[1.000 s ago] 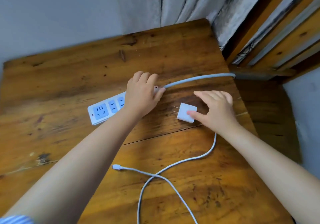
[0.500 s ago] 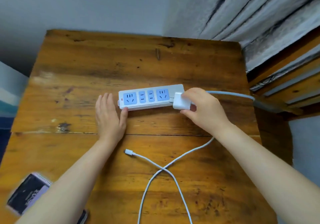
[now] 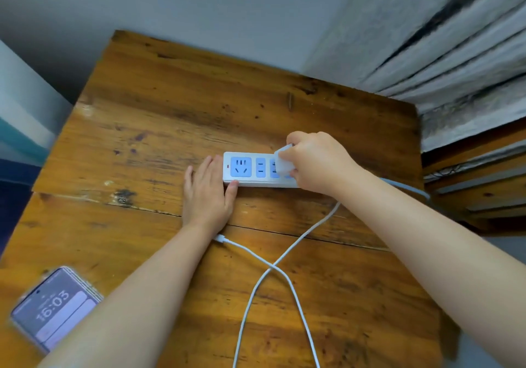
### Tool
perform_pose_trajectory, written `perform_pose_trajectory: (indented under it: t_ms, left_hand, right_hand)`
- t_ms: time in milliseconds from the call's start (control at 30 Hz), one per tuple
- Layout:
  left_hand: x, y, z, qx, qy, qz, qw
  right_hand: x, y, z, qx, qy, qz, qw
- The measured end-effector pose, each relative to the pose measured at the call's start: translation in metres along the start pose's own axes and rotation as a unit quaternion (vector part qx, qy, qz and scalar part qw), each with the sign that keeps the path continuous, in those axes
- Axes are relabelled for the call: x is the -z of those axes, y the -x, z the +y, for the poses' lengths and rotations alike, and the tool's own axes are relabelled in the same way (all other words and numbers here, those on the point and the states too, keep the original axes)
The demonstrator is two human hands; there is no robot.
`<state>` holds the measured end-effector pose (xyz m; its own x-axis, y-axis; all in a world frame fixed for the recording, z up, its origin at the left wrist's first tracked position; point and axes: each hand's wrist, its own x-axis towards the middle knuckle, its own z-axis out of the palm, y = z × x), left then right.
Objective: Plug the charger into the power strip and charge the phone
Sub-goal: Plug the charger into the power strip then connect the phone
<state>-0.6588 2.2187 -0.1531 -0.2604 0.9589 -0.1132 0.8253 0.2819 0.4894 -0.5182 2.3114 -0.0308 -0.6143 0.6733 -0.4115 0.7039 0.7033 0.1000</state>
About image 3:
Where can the person's right hand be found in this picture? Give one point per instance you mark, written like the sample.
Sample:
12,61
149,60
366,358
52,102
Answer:
320,166

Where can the person's left hand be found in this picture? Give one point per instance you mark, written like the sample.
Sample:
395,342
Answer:
205,203

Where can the person's right fingers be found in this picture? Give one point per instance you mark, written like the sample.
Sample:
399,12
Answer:
296,143

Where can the person's left middle finger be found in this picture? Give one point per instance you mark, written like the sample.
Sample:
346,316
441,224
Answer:
206,172

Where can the person's left thumb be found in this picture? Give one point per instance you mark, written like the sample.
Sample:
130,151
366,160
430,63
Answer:
231,194

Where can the white charger plug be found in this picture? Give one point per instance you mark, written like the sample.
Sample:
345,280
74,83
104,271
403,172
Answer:
284,170

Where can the white power strip blue sockets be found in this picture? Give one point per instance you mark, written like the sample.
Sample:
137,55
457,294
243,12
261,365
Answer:
246,169

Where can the person's right forearm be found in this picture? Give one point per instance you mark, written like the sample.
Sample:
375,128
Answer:
431,252

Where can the person's left forearm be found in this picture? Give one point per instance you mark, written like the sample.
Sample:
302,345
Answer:
139,293

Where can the grey curtain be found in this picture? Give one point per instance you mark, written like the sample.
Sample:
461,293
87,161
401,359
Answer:
452,51

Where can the smartphone with lit screen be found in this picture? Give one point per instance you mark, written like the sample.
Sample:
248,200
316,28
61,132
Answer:
53,310

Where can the brown wooden furniture frame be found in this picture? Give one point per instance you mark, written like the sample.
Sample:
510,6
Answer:
485,199

